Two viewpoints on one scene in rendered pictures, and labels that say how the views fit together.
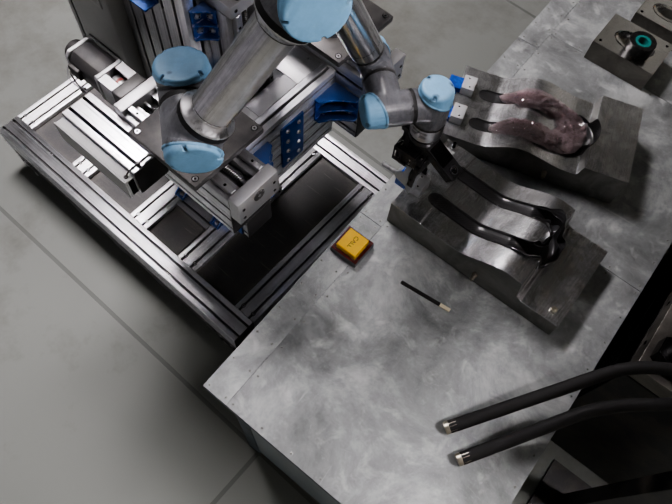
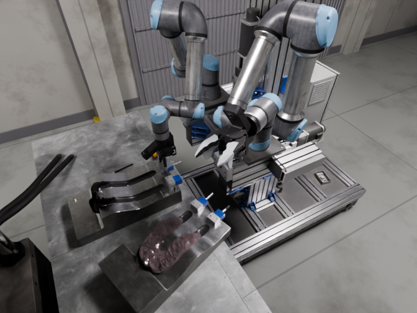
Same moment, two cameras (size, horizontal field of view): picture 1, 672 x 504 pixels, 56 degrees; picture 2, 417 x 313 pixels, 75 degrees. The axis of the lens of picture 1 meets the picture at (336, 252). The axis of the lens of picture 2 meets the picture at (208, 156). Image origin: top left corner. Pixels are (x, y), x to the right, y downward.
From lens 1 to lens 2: 1.83 m
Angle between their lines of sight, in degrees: 61
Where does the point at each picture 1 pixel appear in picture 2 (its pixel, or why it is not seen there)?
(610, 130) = (136, 275)
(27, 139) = not seen: hidden behind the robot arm
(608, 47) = not seen: outside the picture
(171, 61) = (210, 57)
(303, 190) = (239, 218)
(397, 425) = (86, 146)
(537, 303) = (82, 195)
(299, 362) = (126, 130)
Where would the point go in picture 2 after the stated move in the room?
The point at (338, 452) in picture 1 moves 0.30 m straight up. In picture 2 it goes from (92, 131) to (77, 90)
